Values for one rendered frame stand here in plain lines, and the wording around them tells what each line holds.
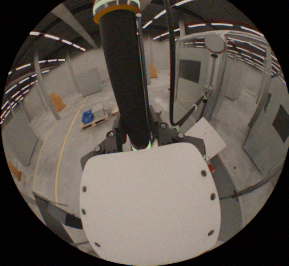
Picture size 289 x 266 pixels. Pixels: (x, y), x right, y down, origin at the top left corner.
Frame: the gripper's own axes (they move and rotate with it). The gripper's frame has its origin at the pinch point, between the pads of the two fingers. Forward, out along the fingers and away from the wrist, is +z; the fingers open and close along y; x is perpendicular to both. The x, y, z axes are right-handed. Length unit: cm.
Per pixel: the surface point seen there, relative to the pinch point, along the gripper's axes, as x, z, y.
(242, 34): 39, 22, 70
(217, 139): -29, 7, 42
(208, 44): 22, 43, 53
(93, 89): -127, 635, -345
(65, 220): -39, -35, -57
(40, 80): 106, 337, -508
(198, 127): -33, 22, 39
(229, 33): 39, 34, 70
